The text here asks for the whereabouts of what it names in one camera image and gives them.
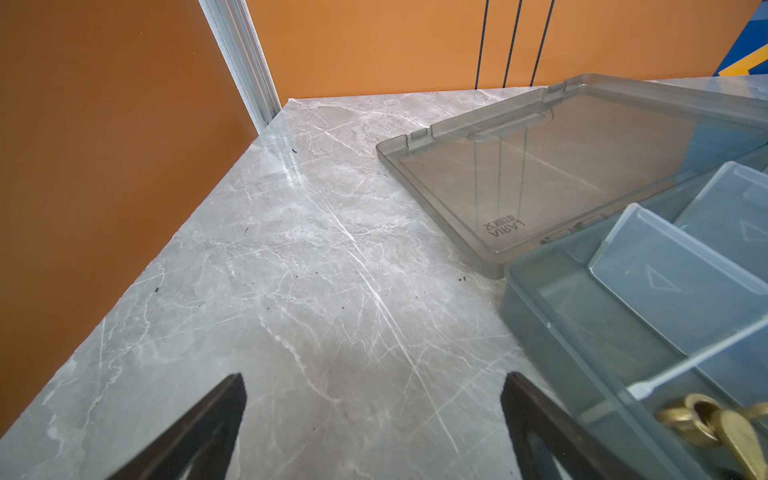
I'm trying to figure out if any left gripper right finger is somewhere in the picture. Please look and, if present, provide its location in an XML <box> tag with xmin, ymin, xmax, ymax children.
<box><xmin>500</xmin><ymin>372</ymin><xmax>641</xmax><ymax>479</ymax></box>

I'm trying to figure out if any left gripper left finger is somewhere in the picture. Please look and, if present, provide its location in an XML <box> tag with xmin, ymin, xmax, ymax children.
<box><xmin>110</xmin><ymin>373</ymin><xmax>247</xmax><ymax>479</ymax></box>

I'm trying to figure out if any grey plastic organizer box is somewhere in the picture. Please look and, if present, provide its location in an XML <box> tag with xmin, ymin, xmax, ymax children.
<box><xmin>377</xmin><ymin>74</ymin><xmax>767</xmax><ymax>479</ymax></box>

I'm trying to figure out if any left aluminium corner post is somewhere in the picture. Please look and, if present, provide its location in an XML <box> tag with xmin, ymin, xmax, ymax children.
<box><xmin>198</xmin><ymin>0</ymin><xmax>282</xmax><ymax>134</ymax></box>

